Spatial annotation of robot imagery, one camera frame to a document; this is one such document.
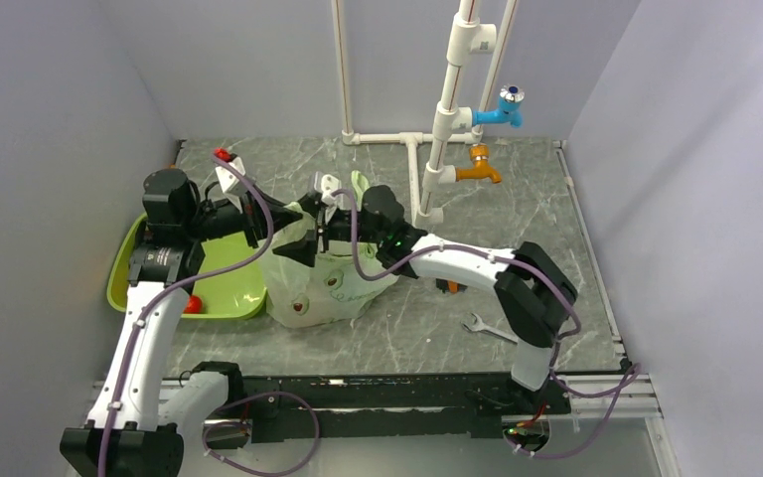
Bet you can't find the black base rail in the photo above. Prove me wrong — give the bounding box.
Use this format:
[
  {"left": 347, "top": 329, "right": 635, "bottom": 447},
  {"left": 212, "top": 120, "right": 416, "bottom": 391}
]
[{"left": 211, "top": 372, "right": 571, "bottom": 443}]

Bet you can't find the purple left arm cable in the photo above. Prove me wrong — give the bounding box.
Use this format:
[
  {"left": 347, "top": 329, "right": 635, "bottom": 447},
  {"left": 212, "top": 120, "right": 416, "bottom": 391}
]
[{"left": 96, "top": 152, "right": 276, "bottom": 477}]

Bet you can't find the blue plastic faucet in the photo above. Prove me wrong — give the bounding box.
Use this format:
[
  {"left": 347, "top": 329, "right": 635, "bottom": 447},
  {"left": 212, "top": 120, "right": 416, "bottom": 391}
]
[{"left": 472, "top": 84, "right": 525, "bottom": 128}]

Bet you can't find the light green plastic bag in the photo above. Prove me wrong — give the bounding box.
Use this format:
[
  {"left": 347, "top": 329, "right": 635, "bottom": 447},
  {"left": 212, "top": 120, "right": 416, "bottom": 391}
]
[{"left": 259, "top": 171, "right": 400, "bottom": 329}]

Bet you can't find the silver metal wrench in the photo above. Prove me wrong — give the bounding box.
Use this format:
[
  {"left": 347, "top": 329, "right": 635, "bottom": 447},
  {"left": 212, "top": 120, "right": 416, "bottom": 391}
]
[{"left": 461, "top": 313, "right": 519, "bottom": 344}]

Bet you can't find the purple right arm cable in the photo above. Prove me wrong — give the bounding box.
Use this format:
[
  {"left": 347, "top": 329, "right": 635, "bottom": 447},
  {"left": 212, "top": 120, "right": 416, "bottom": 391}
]
[{"left": 332, "top": 188, "right": 644, "bottom": 400}]

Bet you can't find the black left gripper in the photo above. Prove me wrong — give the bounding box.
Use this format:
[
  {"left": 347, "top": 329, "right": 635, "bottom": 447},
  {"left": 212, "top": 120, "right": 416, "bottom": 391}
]
[{"left": 183, "top": 183, "right": 302, "bottom": 248}]

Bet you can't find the black orange small tool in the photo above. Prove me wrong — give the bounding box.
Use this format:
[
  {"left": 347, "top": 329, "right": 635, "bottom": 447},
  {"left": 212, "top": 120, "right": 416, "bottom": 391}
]
[{"left": 435, "top": 279, "right": 461, "bottom": 294}]

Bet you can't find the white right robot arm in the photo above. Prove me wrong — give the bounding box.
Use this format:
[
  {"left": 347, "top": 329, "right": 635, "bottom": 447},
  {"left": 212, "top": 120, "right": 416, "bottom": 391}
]
[{"left": 273, "top": 186, "right": 578, "bottom": 412}]

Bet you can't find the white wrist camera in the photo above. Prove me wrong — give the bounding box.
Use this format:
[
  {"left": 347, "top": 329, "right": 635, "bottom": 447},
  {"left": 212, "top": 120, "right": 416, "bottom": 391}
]
[
  {"left": 214, "top": 148, "right": 246, "bottom": 196},
  {"left": 311, "top": 172, "right": 342, "bottom": 209}
]

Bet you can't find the red fake tomato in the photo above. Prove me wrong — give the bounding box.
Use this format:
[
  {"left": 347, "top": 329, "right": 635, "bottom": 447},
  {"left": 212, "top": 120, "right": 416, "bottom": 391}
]
[{"left": 184, "top": 295, "right": 204, "bottom": 314}]

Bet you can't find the orange plastic faucet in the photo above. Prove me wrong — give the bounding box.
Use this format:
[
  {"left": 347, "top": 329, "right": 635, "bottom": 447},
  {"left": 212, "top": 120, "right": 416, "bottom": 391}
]
[{"left": 455, "top": 143, "right": 503, "bottom": 184}]

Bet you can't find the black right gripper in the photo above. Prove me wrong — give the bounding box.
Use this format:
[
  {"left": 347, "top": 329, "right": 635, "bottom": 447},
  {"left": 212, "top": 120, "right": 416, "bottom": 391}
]
[{"left": 273, "top": 194, "right": 385, "bottom": 267}]

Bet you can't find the green plastic basin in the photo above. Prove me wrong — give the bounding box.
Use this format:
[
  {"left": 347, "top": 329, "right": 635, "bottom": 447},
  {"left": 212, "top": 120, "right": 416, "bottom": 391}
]
[{"left": 106, "top": 215, "right": 266, "bottom": 320}]

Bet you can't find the white PVC pipe frame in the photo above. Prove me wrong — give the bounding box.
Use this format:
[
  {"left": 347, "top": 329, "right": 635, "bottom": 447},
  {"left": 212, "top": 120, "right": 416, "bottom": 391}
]
[{"left": 330, "top": 0, "right": 521, "bottom": 227}]

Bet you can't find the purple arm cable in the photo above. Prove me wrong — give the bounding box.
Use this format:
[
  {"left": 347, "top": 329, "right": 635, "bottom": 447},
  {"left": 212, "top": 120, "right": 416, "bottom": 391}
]
[
  {"left": 96, "top": 152, "right": 276, "bottom": 477},
  {"left": 332, "top": 188, "right": 644, "bottom": 400}
]

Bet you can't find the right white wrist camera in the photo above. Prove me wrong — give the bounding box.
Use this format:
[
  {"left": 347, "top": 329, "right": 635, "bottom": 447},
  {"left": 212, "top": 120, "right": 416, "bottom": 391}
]
[{"left": 311, "top": 172, "right": 342, "bottom": 209}]

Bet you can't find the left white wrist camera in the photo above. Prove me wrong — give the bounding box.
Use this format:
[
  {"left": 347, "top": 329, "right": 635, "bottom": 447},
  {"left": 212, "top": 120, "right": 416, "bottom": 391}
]
[{"left": 214, "top": 148, "right": 246, "bottom": 196}]

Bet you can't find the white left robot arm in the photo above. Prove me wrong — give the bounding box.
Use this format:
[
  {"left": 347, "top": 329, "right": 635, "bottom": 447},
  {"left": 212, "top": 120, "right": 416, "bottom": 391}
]
[{"left": 60, "top": 159, "right": 296, "bottom": 476}]

